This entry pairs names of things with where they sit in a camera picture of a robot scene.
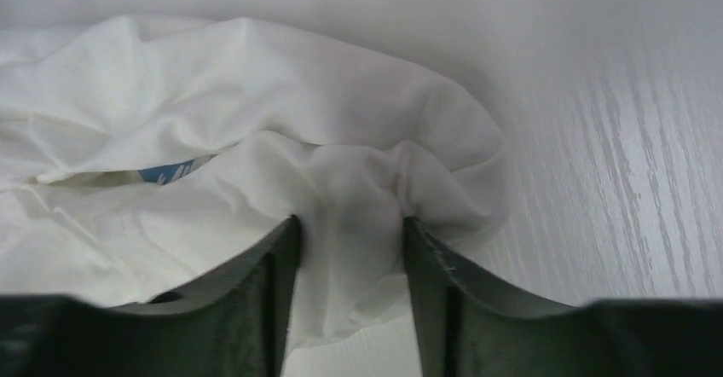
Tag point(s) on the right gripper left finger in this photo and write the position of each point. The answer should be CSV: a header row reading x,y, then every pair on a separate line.
x,y
230,321

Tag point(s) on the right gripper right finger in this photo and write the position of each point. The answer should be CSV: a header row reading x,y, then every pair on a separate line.
x,y
470,322

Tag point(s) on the white t shirt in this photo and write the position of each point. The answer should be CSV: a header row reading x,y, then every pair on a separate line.
x,y
141,152

